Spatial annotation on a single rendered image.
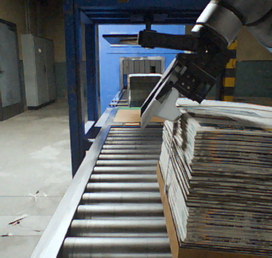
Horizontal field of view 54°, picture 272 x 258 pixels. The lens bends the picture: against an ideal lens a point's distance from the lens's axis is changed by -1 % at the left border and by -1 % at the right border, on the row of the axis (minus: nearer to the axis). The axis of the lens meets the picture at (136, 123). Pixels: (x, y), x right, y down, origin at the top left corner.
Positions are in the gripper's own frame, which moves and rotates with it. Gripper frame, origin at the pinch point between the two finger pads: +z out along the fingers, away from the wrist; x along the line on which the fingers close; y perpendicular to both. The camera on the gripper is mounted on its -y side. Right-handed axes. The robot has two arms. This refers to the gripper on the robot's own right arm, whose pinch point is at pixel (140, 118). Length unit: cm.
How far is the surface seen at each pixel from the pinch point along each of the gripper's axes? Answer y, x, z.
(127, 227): 11.3, 0.2, 21.6
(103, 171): 3.5, 32.4, 26.6
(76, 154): -8, 102, 55
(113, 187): 7.1, 19.9, 24.0
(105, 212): 6.8, 6.5, 24.7
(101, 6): -41, 101, -24
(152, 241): 15.4, -5.0, 18.3
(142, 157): 14, 46, 19
